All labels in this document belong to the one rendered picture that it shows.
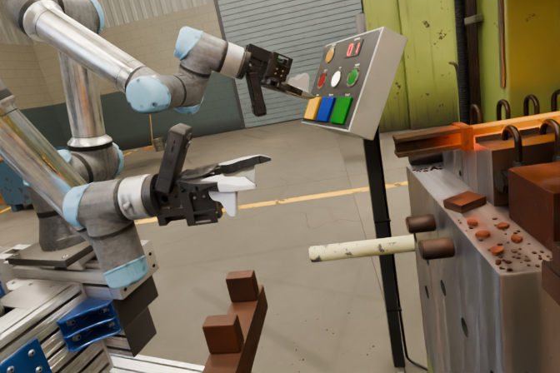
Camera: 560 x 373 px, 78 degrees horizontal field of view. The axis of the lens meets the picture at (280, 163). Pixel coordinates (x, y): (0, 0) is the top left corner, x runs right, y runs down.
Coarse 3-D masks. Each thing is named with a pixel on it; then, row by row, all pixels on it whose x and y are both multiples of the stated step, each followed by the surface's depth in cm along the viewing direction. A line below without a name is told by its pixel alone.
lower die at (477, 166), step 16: (528, 128) 47; (480, 144) 47; (496, 144) 46; (512, 144) 44; (528, 144) 43; (544, 144) 43; (448, 160) 61; (464, 160) 53; (480, 160) 48; (496, 160) 44; (512, 160) 44; (528, 160) 43; (544, 160) 43; (464, 176) 54; (480, 176) 48; (480, 192) 49; (496, 192) 45
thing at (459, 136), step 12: (504, 120) 51; (516, 120) 49; (528, 120) 48; (540, 120) 48; (408, 132) 53; (420, 132) 52; (432, 132) 50; (444, 132) 50; (456, 132) 50; (468, 132) 48; (480, 132) 49; (396, 144) 52; (408, 144) 52; (420, 144) 51; (432, 144) 51; (444, 144) 51; (456, 144) 50; (468, 144) 49; (408, 156) 51
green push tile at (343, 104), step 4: (340, 100) 96; (344, 100) 94; (348, 100) 92; (336, 104) 98; (340, 104) 96; (344, 104) 93; (348, 104) 91; (336, 108) 97; (340, 108) 95; (344, 108) 93; (348, 108) 92; (336, 112) 96; (340, 112) 94; (344, 112) 92; (332, 116) 98; (336, 116) 96; (340, 116) 94; (344, 116) 92; (332, 120) 97; (336, 120) 95; (340, 120) 93; (344, 120) 92; (344, 124) 92
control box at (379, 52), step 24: (336, 48) 110; (360, 48) 95; (384, 48) 88; (360, 72) 91; (384, 72) 89; (336, 96) 101; (360, 96) 89; (384, 96) 90; (312, 120) 112; (360, 120) 90
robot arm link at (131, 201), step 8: (136, 176) 59; (144, 176) 58; (120, 184) 58; (128, 184) 57; (136, 184) 57; (120, 192) 57; (128, 192) 56; (136, 192) 56; (120, 200) 56; (128, 200) 56; (136, 200) 56; (120, 208) 57; (128, 208) 56; (136, 208) 56; (144, 208) 57; (128, 216) 58; (136, 216) 58; (144, 216) 58; (152, 216) 59
